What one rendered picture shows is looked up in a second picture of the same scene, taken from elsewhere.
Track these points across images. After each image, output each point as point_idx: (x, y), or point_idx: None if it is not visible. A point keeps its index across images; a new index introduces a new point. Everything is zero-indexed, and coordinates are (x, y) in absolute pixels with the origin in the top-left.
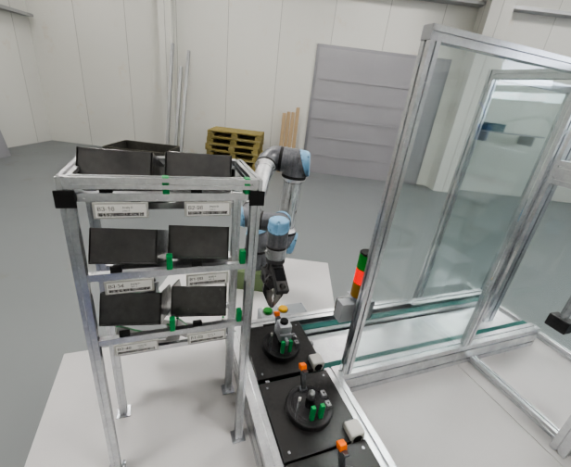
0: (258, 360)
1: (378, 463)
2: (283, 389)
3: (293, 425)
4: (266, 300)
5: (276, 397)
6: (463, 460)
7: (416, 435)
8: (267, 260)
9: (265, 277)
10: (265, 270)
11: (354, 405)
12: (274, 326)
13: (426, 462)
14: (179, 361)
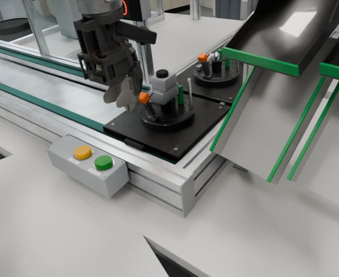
0: (208, 118)
1: (214, 50)
2: (218, 92)
3: (240, 76)
4: (139, 95)
5: (230, 90)
6: (154, 61)
7: (154, 73)
8: (120, 14)
9: (127, 55)
10: (111, 53)
11: (180, 68)
12: (164, 97)
13: (171, 68)
14: (278, 239)
